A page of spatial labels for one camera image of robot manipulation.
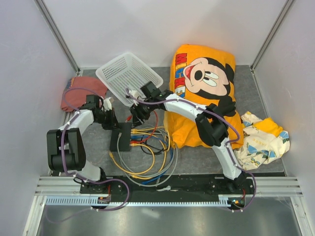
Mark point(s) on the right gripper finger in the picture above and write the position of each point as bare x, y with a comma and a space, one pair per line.
135, 121
142, 121

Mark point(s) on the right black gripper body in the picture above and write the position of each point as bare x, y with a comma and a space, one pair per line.
144, 109

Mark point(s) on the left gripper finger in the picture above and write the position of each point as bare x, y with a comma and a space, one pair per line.
114, 122
111, 126

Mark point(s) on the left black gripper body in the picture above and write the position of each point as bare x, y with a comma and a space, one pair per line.
104, 117

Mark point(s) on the black network switch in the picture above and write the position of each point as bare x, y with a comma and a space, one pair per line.
120, 138

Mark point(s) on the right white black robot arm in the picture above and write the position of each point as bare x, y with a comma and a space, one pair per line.
211, 126

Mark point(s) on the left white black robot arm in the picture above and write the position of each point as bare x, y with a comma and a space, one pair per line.
65, 148

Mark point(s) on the white plastic basket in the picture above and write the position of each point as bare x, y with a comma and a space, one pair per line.
127, 71

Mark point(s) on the folded red shirt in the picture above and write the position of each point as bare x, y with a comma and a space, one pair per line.
76, 98

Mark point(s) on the orange Mickey Mouse shirt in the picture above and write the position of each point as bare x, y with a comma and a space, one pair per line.
205, 76

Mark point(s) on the cream patterned cloth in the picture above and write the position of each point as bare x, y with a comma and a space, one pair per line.
264, 142

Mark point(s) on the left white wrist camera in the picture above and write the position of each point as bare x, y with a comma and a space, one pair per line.
107, 104

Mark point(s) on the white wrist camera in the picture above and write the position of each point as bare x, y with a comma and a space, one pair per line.
133, 94
107, 104

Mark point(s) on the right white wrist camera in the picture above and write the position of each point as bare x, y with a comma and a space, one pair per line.
133, 94

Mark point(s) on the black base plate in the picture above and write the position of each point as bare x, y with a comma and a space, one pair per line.
208, 183

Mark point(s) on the grey slotted cable duct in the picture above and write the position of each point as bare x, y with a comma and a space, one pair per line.
97, 202

